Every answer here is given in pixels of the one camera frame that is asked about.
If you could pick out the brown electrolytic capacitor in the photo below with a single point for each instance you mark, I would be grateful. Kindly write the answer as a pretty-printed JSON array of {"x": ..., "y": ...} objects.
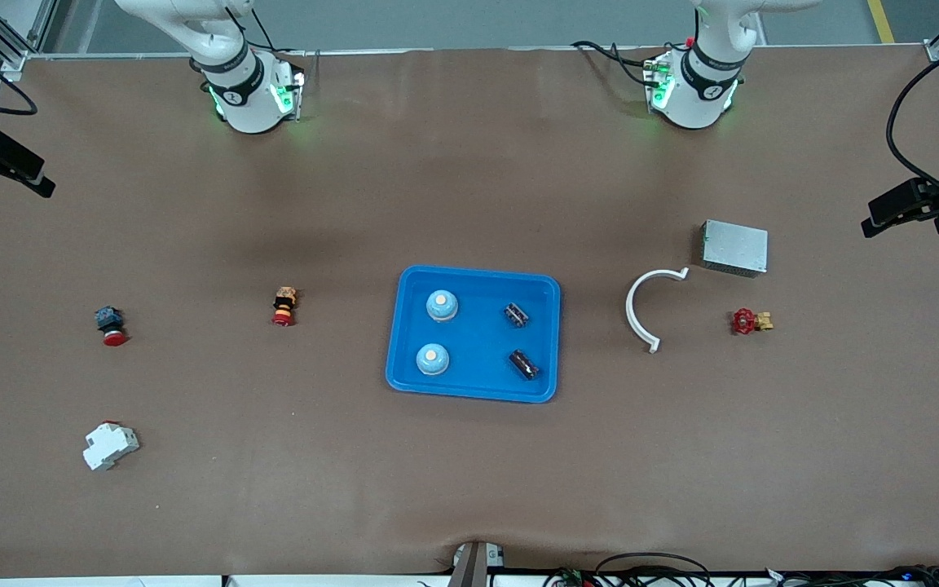
[{"x": 523, "y": 364}]

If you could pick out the blue call bell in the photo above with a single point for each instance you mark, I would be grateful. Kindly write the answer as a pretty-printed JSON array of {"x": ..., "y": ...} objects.
[
  {"x": 442, "y": 306},
  {"x": 432, "y": 359}
]

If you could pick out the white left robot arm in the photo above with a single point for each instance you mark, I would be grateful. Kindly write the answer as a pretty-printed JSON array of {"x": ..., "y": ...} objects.
[{"x": 694, "y": 110}]

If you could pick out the blue plastic tray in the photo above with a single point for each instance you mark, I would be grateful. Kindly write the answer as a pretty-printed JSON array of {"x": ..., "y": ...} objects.
[{"x": 478, "y": 334}]

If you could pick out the red mushroom emergency button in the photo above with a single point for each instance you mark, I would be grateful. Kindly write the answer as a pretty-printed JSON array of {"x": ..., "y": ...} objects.
[{"x": 112, "y": 330}]

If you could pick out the grey metal box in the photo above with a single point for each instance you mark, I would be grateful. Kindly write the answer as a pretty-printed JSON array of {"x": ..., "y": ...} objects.
[{"x": 734, "y": 247}]

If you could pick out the white circuit breaker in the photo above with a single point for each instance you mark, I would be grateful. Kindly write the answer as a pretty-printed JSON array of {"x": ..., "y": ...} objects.
[{"x": 109, "y": 447}]

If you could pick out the white curved plastic clamp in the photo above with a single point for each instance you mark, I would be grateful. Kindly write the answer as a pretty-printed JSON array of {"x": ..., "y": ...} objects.
[{"x": 630, "y": 310}]

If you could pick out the red yellow push button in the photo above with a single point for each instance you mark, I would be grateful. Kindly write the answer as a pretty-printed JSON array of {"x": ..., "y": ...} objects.
[{"x": 284, "y": 308}]

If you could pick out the brown table mat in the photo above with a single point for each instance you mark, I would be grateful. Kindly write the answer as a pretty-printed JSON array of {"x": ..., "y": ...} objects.
[{"x": 469, "y": 163}]

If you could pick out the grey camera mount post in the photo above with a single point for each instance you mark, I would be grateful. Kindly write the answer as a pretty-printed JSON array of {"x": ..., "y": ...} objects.
[{"x": 473, "y": 567}]

